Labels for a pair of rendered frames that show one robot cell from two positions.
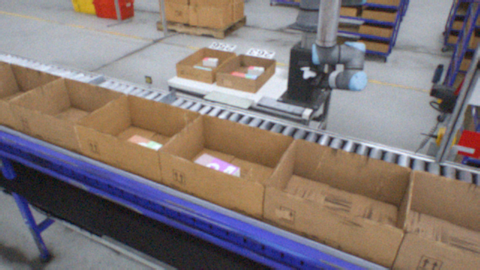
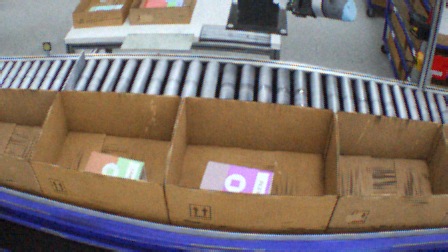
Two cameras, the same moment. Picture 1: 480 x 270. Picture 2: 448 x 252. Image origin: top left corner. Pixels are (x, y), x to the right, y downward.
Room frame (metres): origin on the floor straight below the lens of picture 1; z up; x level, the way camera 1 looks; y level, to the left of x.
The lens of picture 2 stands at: (0.27, 0.41, 1.90)
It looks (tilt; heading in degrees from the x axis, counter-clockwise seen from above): 44 degrees down; 339
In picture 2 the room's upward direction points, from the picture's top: 1 degrees clockwise
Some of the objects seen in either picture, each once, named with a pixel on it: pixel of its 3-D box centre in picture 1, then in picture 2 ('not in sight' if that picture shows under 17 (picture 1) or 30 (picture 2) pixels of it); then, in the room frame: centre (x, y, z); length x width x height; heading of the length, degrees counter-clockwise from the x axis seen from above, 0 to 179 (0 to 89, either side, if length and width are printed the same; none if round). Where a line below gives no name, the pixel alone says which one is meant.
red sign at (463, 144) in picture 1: (463, 142); (435, 67); (1.34, -1.02, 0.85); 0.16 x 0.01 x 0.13; 64
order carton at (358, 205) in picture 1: (337, 197); (392, 174); (0.84, -0.31, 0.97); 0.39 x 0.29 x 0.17; 64
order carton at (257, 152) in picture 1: (229, 163); (256, 169); (1.01, 0.04, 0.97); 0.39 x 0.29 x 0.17; 64
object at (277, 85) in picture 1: (251, 82); (173, 6); (2.24, -0.07, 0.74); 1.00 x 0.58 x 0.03; 64
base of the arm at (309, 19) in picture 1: (313, 15); not in sight; (1.98, -0.39, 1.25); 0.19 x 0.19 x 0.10
